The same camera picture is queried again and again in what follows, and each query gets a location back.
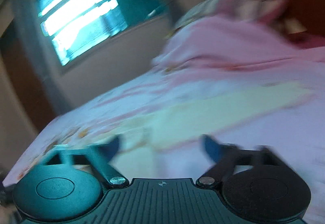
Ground floral pink bed sheet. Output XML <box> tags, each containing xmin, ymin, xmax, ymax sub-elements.
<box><xmin>3</xmin><ymin>69</ymin><xmax>324</xmax><ymax>223</ymax></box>

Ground cream white small garment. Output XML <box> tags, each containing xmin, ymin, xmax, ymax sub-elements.
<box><xmin>112</xmin><ymin>82</ymin><xmax>311</xmax><ymax>178</ymax></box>

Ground window with teal frame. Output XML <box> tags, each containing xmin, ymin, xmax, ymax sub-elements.
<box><xmin>36</xmin><ymin>0</ymin><xmax>168</xmax><ymax>66</ymax></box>

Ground dark brown wooden door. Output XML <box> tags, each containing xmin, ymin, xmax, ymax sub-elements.
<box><xmin>1</xmin><ymin>22</ymin><xmax>56</xmax><ymax>132</ymax></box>

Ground pink blanket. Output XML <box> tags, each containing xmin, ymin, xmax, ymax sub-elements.
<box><xmin>152</xmin><ymin>0</ymin><xmax>324</xmax><ymax>72</ymax></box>

